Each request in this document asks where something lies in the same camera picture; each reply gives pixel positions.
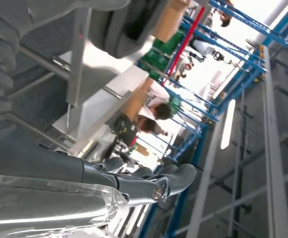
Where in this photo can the red barrier belt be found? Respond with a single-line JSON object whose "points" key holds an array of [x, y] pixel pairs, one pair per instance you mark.
{"points": [[184, 42]]}

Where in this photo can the blue metal shelf rack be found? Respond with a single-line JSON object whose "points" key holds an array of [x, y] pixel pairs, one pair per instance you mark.
{"points": [[233, 42]]}

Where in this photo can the green plastic crate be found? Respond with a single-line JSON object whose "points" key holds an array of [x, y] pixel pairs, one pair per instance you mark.
{"points": [[163, 52]]}

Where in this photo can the black carrying case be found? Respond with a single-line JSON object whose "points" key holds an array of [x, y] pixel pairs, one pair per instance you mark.
{"points": [[125, 131]]}

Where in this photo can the brown cardboard box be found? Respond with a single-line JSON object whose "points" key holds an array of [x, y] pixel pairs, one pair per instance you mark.
{"points": [[134, 101], [168, 19]]}

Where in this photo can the steel workbench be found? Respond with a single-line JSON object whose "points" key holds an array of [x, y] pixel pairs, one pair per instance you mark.
{"points": [[78, 65]]}

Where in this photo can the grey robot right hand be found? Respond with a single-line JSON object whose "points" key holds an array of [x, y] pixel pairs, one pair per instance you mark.
{"points": [[35, 164]]}

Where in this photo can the white ceiling light bar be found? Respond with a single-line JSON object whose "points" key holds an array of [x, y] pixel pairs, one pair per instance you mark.
{"points": [[227, 124]]}

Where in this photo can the person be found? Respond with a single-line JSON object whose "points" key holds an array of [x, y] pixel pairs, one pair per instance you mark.
{"points": [[147, 125], [156, 98], [224, 16]]}

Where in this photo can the white panel board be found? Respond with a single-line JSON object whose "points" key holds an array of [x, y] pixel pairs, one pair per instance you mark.
{"points": [[97, 108]]}

